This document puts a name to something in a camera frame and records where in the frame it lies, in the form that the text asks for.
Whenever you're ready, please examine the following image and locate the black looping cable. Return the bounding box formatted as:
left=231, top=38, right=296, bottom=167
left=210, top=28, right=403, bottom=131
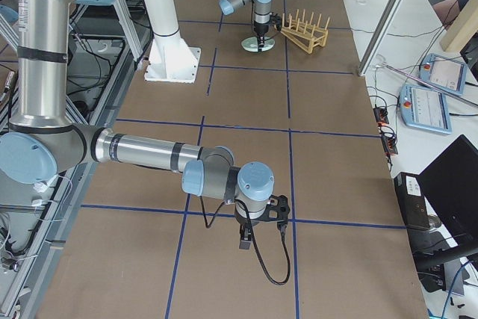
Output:
left=199, top=195, right=292, bottom=285

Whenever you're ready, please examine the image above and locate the orange black power strip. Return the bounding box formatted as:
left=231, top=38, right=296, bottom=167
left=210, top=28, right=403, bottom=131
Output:
left=373, top=106, right=389, bottom=126

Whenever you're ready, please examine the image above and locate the light green round plate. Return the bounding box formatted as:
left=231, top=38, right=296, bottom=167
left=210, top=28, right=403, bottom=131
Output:
left=241, top=37, right=275, bottom=52

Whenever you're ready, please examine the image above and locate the near teach pendant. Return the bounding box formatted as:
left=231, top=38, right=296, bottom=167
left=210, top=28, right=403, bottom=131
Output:
left=399, top=84, right=452, bottom=134

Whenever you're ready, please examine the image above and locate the wooden dish rack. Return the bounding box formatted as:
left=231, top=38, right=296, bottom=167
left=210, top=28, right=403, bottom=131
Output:
left=280, top=9, right=330, bottom=54

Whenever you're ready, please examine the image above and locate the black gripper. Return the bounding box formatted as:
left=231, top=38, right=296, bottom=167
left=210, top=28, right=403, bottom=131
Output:
left=253, top=22, right=268, bottom=52
left=235, top=212, right=258, bottom=250

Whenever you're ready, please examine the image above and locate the black box device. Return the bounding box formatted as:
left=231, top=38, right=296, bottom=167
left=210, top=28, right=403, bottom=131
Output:
left=394, top=172, right=429, bottom=231

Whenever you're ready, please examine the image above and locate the far teach pendant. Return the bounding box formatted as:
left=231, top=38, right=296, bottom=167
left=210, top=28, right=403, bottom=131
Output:
left=419, top=53, right=466, bottom=96

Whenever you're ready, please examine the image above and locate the white pedestal base plate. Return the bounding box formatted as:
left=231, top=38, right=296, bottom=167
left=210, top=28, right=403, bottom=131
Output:
left=144, top=37, right=201, bottom=83

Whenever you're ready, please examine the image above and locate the teach pendant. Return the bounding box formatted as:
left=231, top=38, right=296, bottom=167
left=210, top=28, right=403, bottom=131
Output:
left=419, top=53, right=466, bottom=96
left=399, top=84, right=452, bottom=134

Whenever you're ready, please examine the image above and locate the black laptop monitor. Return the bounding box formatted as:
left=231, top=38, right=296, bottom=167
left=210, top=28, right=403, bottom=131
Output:
left=418, top=134, right=477, bottom=244

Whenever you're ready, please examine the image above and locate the aluminium frame post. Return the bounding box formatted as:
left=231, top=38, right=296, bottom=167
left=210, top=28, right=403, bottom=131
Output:
left=358, top=0, right=403, bottom=76

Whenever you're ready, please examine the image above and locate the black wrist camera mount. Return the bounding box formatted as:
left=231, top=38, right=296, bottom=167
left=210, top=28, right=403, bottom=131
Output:
left=257, top=195, right=291, bottom=223

